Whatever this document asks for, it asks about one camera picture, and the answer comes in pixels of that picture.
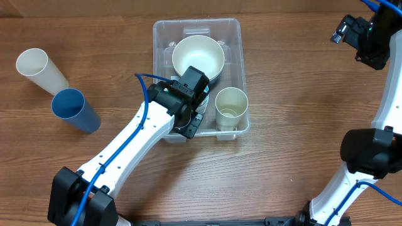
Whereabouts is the grey small cup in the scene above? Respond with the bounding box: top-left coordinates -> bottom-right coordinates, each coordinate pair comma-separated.
196,100 -> 208,114

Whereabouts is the cream bowl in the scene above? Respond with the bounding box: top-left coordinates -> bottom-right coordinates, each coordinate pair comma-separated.
171,35 -> 225,82

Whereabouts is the white label in container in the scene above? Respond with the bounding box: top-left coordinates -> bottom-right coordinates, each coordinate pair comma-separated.
170,75 -> 180,81

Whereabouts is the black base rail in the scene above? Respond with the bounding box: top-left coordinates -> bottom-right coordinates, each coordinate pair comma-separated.
131,217 -> 319,226

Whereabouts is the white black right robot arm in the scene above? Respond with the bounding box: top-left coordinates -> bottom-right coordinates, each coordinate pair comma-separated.
285,0 -> 401,225

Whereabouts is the blue tall cup front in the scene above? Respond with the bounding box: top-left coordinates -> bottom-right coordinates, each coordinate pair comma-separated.
51,88 -> 101,133

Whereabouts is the dark blue bowl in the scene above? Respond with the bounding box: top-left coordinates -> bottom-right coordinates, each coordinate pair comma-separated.
209,71 -> 223,87

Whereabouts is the cream tall cup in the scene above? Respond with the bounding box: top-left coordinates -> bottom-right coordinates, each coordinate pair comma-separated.
16,48 -> 69,95
215,87 -> 249,131

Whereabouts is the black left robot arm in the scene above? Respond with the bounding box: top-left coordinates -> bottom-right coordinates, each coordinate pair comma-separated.
47,66 -> 209,226

